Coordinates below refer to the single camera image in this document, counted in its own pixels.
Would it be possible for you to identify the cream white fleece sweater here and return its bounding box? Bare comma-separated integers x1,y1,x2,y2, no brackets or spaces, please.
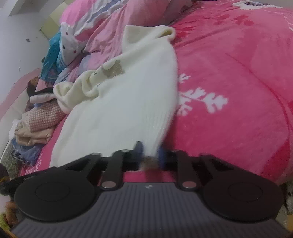
50,25,178,167

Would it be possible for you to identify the stack of folded clothes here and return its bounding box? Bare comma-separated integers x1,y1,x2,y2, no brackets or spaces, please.
8,92,65,166

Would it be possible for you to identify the person's left hand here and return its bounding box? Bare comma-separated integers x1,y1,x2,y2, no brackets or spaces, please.
5,201,18,226

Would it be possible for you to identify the green fuzzy sleeve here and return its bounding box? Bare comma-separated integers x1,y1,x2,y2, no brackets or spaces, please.
0,213,11,230

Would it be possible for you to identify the black folded garment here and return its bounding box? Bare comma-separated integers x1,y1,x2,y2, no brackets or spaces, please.
32,87,53,96

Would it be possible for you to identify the pink patterned duvet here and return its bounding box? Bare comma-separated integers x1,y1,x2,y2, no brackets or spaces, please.
40,1,192,87

